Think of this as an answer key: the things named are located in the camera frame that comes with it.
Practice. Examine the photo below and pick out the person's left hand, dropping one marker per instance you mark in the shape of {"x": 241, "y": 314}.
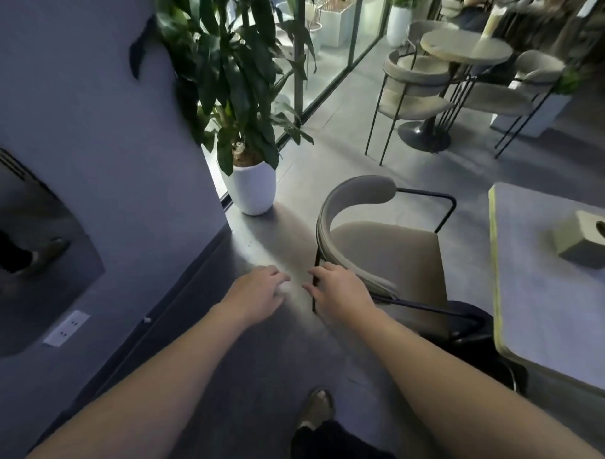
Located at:
{"x": 255, "y": 295}

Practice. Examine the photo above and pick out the person's right hand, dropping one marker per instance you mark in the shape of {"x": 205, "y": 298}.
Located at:
{"x": 342, "y": 295}

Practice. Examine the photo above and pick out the person's right fingers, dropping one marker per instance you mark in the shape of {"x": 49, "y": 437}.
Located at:
{"x": 324, "y": 279}

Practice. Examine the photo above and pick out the person's left fingers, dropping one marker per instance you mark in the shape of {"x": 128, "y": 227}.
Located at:
{"x": 276, "y": 282}

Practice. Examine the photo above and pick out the person's left forearm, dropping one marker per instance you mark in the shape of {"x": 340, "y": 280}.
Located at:
{"x": 156, "y": 378}

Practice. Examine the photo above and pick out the person's right forearm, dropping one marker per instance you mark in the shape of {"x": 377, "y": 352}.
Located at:
{"x": 453, "y": 392}

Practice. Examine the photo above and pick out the white round plant pot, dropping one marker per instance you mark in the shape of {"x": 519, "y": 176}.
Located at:
{"x": 249, "y": 189}

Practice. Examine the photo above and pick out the person's olive shoe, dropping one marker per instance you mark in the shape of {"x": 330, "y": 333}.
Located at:
{"x": 317, "y": 407}

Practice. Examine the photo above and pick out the person's black trouser leg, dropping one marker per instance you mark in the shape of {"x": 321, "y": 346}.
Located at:
{"x": 335, "y": 444}

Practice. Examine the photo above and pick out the green leafy plant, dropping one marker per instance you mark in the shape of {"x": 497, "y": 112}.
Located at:
{"x": 236, "y": 71}

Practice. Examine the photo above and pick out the square grey table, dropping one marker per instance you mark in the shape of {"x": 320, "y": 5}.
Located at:
{"x": 543, "y": 302}

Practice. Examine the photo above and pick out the white square planter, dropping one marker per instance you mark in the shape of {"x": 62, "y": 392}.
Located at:
{"x": 336, "y": 23}

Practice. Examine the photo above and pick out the grey concrete tissue box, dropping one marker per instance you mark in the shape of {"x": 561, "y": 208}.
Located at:
{"x": 579, "y": 239}

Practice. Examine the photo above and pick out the white rectangular planter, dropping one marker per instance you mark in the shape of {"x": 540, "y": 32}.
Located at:
{"x": 534, "y": 116}

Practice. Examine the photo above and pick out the tall white planter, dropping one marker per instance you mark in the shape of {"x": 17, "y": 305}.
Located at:
{"x": 399, "y": 23}

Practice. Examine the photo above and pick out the round beige table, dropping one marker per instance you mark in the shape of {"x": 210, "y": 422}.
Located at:
{"x": 465, "y": 47}

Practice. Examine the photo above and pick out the small green plant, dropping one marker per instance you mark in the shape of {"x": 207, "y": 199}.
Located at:
{"x": 567, "y": 81}

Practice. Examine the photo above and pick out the beige chair with black frame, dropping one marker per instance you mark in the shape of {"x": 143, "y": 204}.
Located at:
{"x": 425, "y": 30}
{"x": 392, "y": 250}
{"x": 515, "y": 90}
{"x": 411, "y": 90}

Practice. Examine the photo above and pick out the white wall socket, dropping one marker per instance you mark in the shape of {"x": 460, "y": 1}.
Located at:
{"x": 66, "y": 328}

